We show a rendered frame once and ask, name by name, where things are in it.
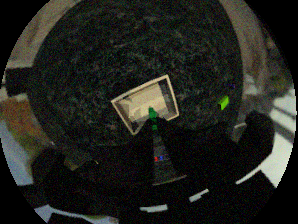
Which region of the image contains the beige shallow tray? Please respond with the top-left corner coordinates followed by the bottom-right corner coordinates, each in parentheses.
top-left (112, 75), bottom-right (180, 135)

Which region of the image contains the green rectangular block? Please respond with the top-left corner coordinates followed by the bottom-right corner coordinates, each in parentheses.
top-left (218, 95), bottom-right (229, 111)

